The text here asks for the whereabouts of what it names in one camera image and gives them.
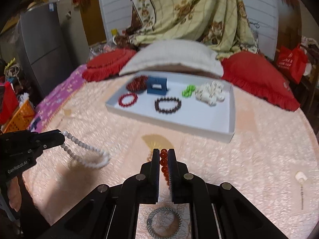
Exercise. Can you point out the white headboard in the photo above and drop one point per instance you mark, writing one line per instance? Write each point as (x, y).
(116, 14)

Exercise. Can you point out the round red ruffled cushion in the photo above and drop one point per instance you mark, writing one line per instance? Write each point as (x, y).
(107, 64)

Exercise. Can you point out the red shopping bag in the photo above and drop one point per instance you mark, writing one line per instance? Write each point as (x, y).
(292, 63)

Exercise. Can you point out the floral beige quilt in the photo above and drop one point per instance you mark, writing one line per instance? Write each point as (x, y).
(221, 25)

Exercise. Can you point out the dark red dotted scrunchie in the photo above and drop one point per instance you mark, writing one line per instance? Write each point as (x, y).
(138, 84)

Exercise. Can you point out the white pillow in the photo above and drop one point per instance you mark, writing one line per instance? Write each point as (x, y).
(173, 55)

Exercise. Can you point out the blue hair claw clip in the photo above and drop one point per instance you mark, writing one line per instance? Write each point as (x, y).
(156, 85)

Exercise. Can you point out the pink quilted bedspread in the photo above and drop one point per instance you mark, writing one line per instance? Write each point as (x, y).
(272, 158)

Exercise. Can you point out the red box on left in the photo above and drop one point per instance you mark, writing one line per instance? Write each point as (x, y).
(9, 102)

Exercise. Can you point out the person left hand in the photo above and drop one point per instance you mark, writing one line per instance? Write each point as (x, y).
(14, 195)

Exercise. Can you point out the orange plastic basket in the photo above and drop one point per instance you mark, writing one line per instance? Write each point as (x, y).
(21, 119)

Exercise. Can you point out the purple floral blanket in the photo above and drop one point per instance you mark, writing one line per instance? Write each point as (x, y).
(52, 103)

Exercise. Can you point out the red pillow right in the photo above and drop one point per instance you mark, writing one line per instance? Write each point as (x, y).
(255, 75)

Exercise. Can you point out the white shallow box tray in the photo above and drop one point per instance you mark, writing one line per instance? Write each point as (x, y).
(176, 112)

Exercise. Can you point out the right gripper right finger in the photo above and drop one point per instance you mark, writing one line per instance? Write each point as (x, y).
(179, 186)

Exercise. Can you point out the grey refrigerator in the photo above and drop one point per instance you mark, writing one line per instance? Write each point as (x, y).
(41, 48)

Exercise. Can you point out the white cherry print scrunchie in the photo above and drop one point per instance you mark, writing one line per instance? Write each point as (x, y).
(210, 93)

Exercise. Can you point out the clear plastic bag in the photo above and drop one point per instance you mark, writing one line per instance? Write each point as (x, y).
(99, 48)

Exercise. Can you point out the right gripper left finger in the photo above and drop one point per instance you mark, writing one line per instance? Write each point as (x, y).
(149, 191)

